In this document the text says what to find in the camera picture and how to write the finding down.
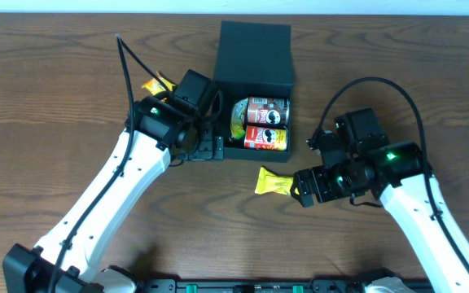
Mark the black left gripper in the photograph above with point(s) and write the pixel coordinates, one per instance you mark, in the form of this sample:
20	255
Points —
209	147

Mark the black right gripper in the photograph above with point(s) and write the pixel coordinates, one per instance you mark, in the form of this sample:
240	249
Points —
305	186

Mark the green yellow snack packet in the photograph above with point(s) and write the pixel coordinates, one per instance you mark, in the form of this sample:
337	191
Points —
238	119

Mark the brown Pringles can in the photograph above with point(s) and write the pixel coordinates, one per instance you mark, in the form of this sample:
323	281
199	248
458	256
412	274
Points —
268	111

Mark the red Pringles can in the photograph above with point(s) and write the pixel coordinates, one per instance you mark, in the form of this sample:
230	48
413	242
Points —
265	138

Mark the black gift box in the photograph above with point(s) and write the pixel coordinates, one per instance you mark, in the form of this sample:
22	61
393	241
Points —
253	60

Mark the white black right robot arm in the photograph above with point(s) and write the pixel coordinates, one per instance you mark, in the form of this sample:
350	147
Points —
415	202

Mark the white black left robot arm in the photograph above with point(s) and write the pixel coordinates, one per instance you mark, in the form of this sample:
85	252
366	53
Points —
170	126

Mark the orange snack packet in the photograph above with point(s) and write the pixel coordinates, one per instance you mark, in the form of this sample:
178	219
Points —
160	87

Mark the black mounting rail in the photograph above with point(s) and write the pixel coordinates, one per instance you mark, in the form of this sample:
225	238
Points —
317	286

